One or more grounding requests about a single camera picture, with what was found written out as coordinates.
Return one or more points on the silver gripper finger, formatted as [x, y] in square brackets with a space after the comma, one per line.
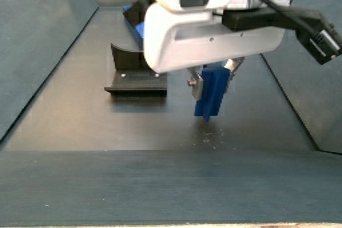
[234, 63]
[196, 83]

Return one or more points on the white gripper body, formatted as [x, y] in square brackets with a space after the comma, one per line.
[185, 34]

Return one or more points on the blue star peg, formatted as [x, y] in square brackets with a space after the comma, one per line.
[216, 76]

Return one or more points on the blue shape sorting board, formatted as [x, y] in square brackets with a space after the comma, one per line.
[134, 18]

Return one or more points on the black curved holder stand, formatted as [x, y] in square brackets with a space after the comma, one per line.
[134, 77]

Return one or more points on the black wrist camera with cable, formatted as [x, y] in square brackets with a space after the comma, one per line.
[316, 32]

